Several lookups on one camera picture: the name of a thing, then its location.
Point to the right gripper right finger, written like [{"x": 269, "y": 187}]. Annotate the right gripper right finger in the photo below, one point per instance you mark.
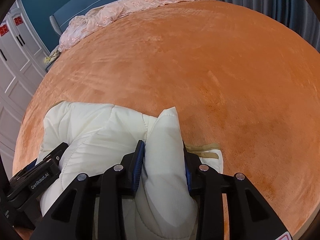
[{"x": 230, "y": 205}]

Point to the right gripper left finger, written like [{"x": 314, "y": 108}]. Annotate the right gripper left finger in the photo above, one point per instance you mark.
[{"x": 94, "y": 204}]

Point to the cream quilted jacket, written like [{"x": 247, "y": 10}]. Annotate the cream quilted jacket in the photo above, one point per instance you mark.
[{"x": 98, "y": 136}]

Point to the orange plush bedspread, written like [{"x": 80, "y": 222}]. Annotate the orange plush bedspread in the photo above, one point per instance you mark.
[{"x": 236, "y": 77}]

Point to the yellow white cloth on nightstand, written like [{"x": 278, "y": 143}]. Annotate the yellow white cloth on nightstand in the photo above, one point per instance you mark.
[{"x": 54, "y": 55}]

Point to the white wardrobe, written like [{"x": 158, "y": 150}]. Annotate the white wardrobe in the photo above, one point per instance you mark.
[{"x": 22, "y": 70}]

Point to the pink lace blanket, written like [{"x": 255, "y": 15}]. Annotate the pink lace blanket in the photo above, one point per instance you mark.
[{"x": 82, "y": 26}]

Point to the grey pleated curtain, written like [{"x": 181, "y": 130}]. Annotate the grey pleated curtain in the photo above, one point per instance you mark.
[{"x": 294, "y": 14}]

